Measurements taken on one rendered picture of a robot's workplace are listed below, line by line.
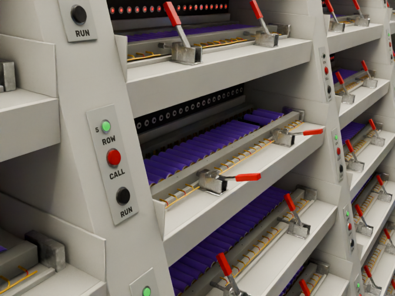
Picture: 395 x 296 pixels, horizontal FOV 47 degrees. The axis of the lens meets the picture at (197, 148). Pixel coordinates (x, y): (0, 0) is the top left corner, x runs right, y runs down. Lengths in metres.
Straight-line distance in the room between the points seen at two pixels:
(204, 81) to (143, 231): 0.24
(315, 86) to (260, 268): 0.43
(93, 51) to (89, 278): 0.23
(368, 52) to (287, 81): 0.70
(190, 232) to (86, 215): 0.18
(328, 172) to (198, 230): 0.53
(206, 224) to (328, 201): 0.53
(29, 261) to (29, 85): 0.18
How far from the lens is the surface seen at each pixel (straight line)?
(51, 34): 0.46
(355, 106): 1.30
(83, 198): 0.47
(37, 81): 0.47
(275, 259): 0.87
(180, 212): 0.62
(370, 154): 1.49
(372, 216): 1.52
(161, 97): 0.57
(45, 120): 0.45
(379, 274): 1.59
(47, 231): 0.53
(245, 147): 0.82
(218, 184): 0.66
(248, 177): 0.64
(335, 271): 1.19
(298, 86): 1.07
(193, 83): 0.63
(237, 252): 0.83
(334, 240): 1.15
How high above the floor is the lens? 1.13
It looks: 11 degrees down
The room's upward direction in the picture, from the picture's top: 12 degrees counter-clockwise
